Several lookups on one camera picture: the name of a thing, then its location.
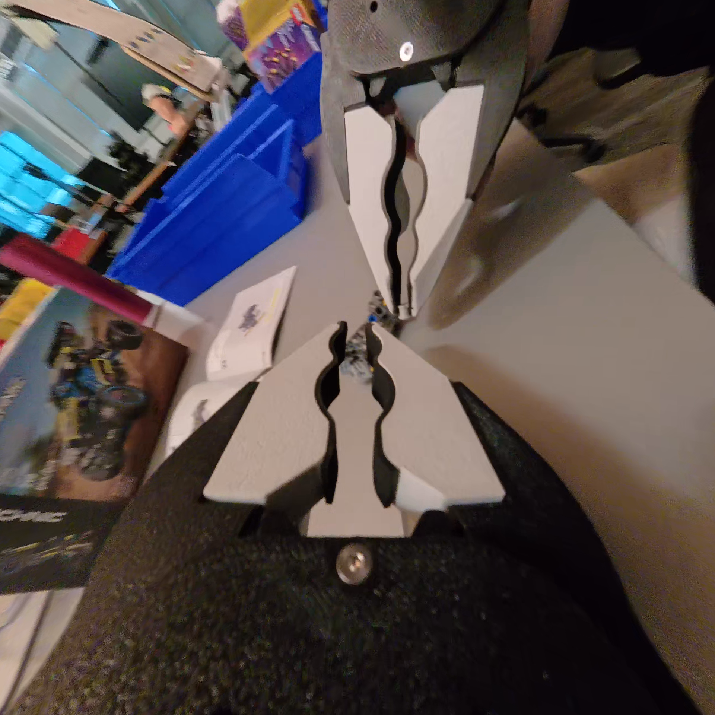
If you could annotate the open instruction booklet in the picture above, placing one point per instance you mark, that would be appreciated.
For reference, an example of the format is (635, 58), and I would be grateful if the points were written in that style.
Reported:
(251, 324)

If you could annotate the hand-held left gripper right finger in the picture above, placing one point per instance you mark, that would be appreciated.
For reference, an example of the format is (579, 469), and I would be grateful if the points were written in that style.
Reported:
(441, 435)

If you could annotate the grey lego suspension assembly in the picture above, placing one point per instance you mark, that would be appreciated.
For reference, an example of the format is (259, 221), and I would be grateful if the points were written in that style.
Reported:
(382, 315)

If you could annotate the lego set box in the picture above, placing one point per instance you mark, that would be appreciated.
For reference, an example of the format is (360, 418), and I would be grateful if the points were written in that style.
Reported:
(84, 391)

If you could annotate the maroon tube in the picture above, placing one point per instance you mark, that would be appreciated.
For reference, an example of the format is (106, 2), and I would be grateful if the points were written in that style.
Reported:
(67, 268)

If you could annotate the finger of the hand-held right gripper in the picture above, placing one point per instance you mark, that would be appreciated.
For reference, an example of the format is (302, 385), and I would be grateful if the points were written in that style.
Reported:
(447, 145)
(366, 167)

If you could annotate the large window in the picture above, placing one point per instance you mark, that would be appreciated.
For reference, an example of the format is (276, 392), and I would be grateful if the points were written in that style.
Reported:
(33, 184)

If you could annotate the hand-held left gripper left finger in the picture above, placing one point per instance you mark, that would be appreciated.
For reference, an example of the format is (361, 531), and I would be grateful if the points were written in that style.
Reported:
(273, 430)

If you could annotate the red box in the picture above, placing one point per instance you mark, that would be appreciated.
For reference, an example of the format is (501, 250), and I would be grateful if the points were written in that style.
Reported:
(78, 243)

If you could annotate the blue plastic bin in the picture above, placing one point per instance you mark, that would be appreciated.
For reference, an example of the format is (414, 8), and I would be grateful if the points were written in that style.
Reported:
(223, 234)
(290, 106)

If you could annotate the purple and yellow toy box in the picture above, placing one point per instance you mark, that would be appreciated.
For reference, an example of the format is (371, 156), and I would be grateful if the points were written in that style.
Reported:
(279, 50)

